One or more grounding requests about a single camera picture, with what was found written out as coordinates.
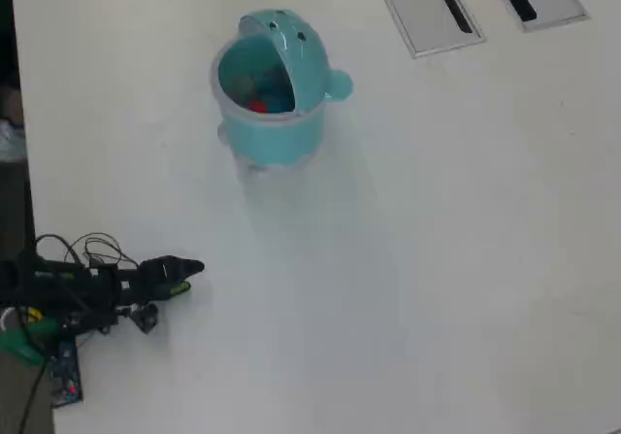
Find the black wrist camera board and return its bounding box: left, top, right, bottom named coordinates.
left=128, top=302, right=160, bottom=336

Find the wide silver table cable hatch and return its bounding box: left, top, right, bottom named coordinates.
left=369, top=0, right=486, bottom=59

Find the teal whale-shaped bin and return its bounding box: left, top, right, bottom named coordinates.
left=209, top=8, right=354, bottom=181

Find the white sneaker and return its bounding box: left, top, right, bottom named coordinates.
left=0, top=120, right=28, bottom=164

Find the grey paper scrap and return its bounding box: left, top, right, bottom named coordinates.
left=228, top=72, right=261, bottom=100

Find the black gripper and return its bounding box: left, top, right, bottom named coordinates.
left=104, top=254, right=206, bottom=305

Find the green table clamp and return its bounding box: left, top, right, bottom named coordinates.
left=0, top=317, right=62, bottom=368

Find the black power cable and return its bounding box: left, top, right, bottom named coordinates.
left=16, top=360, right=49, bottom=434

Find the blue circuit board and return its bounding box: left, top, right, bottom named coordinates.
left=41, top=339, right=84, bottom=409

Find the person's bare ankle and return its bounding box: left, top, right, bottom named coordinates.
left=0, top=83, right=24, bottom=129

